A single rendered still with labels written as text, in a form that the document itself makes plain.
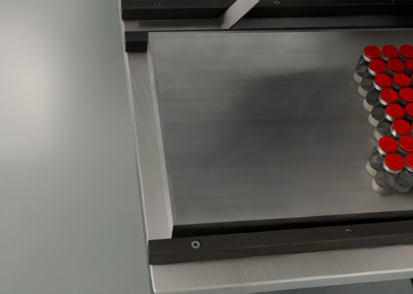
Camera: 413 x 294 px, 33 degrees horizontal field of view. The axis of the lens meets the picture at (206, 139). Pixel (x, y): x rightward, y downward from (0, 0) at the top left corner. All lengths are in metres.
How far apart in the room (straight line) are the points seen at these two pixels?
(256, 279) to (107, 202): 1.10
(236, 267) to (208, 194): 0.09
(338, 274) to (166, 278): 0.17
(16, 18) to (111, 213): 0.74
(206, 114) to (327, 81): 0.16
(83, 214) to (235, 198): 1.04
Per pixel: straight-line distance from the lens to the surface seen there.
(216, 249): 0.68
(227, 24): 0.88
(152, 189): 0.73
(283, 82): 0.85
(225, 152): 0.76
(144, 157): 0.75
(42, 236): 1.72
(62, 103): 1.96
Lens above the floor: 1.49
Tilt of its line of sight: 52 degrees down
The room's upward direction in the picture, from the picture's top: 10 degrees clockwise
